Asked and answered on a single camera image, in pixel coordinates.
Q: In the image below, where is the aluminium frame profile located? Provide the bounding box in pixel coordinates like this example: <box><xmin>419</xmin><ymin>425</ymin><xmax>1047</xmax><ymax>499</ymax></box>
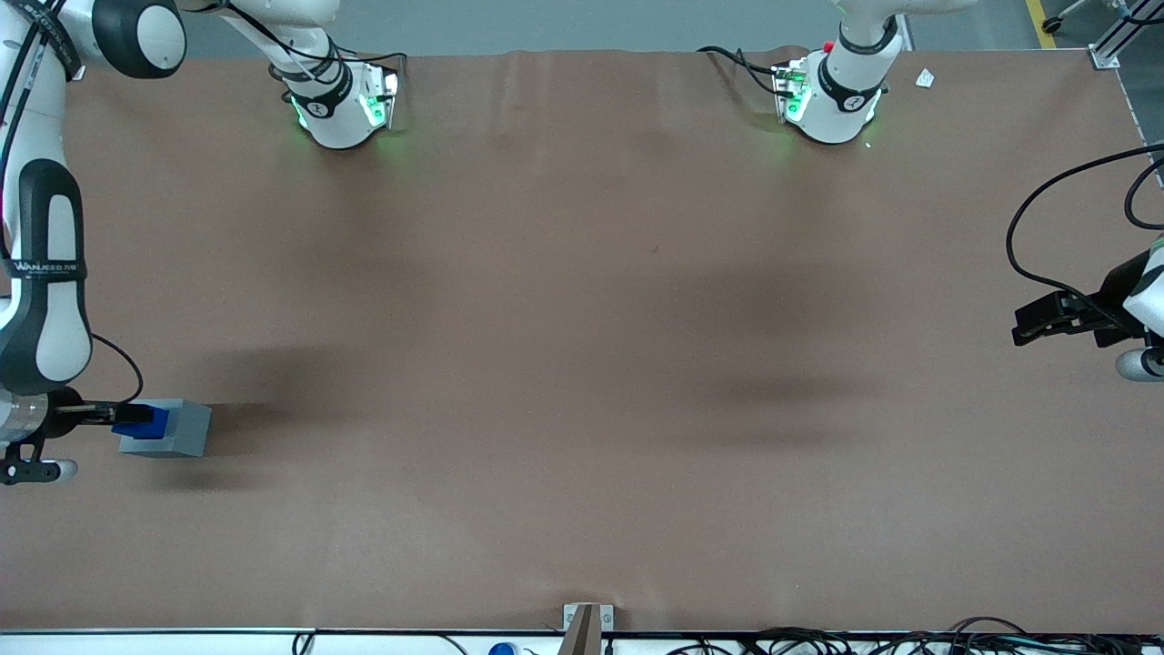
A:
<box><xmin>1089</xmin><ymin>0</ymin><xmax>1164</xmax><ymax>71</ymax></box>

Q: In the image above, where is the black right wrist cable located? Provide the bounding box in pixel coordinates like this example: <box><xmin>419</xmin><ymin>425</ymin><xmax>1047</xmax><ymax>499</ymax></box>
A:
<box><xmin>89</xmin><ymin>333</ymin><xmax>146</xmax><ymax>408</ymax></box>

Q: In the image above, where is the brown table mat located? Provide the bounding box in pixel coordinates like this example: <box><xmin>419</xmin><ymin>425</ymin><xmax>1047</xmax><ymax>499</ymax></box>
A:
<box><xmin>0</xmin><ymin>45</ymin><xmax>1164</xmax><ymax>635</ymax></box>

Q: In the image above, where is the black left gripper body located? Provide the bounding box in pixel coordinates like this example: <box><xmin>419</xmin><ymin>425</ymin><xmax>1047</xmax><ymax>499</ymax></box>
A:
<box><xmin>1091</xmin><ymin>250</ymin><xmax>1154</xmax><ymax>348</ymax></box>

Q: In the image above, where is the black right arm base cable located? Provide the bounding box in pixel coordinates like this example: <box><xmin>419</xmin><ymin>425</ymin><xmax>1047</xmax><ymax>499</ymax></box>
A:
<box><xmin>218</xmin><ymin>0</ymin><xmax>407</xmax><ymax>87</ymax></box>

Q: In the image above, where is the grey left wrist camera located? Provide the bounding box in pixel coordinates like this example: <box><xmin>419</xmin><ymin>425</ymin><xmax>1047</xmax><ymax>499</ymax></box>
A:
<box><xmin>1116</xmin><ymin>346</ymin><xmax>1164</xmax><ymax>382</ymax></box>

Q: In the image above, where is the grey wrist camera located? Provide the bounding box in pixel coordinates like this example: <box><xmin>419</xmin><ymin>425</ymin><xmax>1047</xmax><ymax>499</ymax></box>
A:
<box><xmin>1116</xmin><ymin>346</ymin><xmax>1164</xmax><ymax>382</ymax></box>
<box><xmin>0</xmin><ymin>437</ymin><xmax>79</xmax><ymax>487</ymax></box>

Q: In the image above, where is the black cable bundle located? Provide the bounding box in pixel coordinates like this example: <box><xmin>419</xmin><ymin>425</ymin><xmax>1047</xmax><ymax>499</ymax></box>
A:
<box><xmin>664</xmin><ymin>616</ymin><xmax>1164</xmax><ymax>655</ymax></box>

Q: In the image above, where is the short black cable loop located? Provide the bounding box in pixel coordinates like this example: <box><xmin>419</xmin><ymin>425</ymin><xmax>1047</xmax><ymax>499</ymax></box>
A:
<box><xmin>1124</xmin><ymin>156</ymin><xmax>1164</xmax><ymax>231</ymax></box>

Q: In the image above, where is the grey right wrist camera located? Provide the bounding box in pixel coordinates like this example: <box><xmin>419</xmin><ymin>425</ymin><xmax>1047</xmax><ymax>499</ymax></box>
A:
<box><xmin>0</xmin><ymin>437</ymin><xmax>79</xmax><ymax>487</ymax></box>

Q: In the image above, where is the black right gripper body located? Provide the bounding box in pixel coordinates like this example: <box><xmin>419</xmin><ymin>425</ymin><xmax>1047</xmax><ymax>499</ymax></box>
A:
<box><xmin>42</xmin><ymin>388</ymin><xmax>115</xmax><ymax>438</ymax></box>

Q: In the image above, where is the gray square socket base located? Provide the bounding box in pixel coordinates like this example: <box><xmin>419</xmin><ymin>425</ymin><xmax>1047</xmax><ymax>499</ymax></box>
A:
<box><xmin>117</xmin><ymin>398</ymin><xmax>213</xmax><ymax>459</ymax></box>

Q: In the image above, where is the black arm base cable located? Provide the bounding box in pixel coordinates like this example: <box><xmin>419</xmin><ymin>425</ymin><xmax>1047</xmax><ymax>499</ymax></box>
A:
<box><xmin>697</xmin><ymin>45</ymin><xmax>788</xmax><ymax>97</ymax></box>
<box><xmin>218</xmin><ymin>0</ymin><xmax>407</xmax><ymax>87</ymax></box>

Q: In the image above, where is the long black left wrist cable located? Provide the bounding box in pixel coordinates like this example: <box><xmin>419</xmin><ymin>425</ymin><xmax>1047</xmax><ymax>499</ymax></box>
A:
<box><xmin>1005</xmin><ymin>143</ymin><xmax>1164</xmax><ymax>315</ymax></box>

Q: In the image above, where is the black left arm base cable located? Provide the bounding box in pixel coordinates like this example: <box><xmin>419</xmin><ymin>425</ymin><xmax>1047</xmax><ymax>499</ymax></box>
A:
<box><xmin>697</xmin><ymin>45</ymin><xmax>788</xmax><ymax>97</ymax></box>

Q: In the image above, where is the small metal bracket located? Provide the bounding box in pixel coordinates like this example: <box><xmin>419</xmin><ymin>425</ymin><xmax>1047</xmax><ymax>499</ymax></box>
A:
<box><xmin>563</xmin><ymin>603</ymin><xmax>616</xmax><ymax>633</ymax></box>

